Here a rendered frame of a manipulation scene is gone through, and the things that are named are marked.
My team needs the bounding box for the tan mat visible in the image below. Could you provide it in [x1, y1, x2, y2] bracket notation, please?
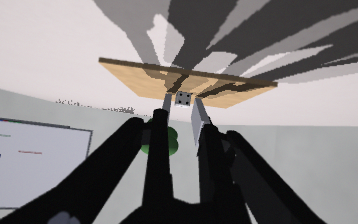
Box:
[98, 57, 278, 108]

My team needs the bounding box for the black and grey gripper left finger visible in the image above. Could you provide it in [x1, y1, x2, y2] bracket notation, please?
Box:
[0, 93, 176, 224]

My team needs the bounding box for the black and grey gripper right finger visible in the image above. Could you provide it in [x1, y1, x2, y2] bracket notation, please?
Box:
[191, 98, 327, 224]

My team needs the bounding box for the white die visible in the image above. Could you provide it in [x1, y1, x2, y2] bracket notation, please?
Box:
[175, 91, 191, 108]

